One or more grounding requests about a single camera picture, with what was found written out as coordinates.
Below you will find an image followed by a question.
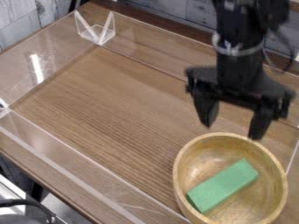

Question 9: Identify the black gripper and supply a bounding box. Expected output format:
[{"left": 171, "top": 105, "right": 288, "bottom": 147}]
[{"left": 185, "top": 55, "right": 296, "bottom": 140}]

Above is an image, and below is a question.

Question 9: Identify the green rectangular block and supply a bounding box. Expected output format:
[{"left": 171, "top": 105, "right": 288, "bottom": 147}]
[{"left": 186, "top": 158, "right": 259, "bottom": 214}]

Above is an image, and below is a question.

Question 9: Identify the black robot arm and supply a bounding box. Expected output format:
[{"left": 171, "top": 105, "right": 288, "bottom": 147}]
[{"left": 186, "top": 0, "right": 296, "bottom": 140}]

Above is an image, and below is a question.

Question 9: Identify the brown wooden bowl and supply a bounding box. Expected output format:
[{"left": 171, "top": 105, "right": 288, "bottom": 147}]
[{"left": 173, "top": 132, "right": 289, "bottom": 224}]

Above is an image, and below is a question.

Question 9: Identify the clear acrylic enclosure wall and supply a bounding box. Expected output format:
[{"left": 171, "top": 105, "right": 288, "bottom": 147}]
[{"left": 0, "top": 10, "right": 299, "bottom": 224}]

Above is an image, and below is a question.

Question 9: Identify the black cable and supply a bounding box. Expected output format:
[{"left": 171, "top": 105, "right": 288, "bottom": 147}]
[{"left": 0, "top": 199, "right": 61, "bottom": 224}]

